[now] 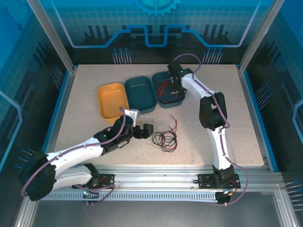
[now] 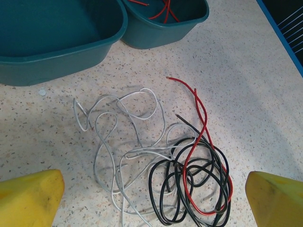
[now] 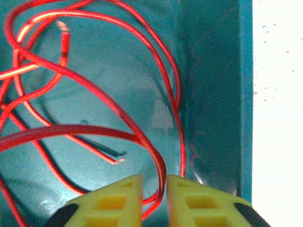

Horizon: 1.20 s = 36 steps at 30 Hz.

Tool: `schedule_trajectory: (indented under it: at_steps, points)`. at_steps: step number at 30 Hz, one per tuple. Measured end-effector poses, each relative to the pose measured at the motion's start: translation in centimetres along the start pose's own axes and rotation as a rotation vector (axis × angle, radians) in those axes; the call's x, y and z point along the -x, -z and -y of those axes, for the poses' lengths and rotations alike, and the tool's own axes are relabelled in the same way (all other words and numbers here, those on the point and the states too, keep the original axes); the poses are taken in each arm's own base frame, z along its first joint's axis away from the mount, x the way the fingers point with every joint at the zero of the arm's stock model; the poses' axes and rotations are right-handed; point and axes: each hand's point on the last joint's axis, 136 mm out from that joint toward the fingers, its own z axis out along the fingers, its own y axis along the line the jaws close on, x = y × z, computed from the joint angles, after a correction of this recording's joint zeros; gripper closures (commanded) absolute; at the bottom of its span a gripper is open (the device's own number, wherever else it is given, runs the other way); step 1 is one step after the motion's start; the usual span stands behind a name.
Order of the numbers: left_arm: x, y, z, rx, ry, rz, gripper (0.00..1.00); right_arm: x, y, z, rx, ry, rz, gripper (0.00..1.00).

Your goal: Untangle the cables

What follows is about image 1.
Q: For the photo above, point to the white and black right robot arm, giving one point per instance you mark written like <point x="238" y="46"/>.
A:
<point x="220" y="146"/>

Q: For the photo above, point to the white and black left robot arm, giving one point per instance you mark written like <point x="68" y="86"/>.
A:
<point x="75" y="151"/>

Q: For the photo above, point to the teal plastic tray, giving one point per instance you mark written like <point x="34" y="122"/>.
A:
<point x="165" y="78"/>
<point x="139" y="92"/>

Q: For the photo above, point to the orange plastic tray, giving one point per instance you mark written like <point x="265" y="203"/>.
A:
<point x="111" y="101"/>

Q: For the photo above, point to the small circuit board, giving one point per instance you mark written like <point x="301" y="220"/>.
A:
<point x="223" y="198"/>
<point x="86" y="194"/>

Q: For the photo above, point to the grey metal base panel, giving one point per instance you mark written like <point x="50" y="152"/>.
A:
<point x="154" y="212"/>

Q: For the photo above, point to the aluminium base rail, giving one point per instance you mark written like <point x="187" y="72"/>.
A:
<point x="154" y="177"/>

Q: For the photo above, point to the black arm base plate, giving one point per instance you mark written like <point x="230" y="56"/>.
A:
<point x="204" y="180"/>
<point x="109" y="179"/>

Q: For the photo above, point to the aluminium side rail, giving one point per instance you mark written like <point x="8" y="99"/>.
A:
<point x="66" y="94"/>
<point x="249" y="94"/>

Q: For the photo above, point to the aluminium frame post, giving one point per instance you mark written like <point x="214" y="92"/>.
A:
<point x="260" y="35"/>
<point x="53" y="35"/>

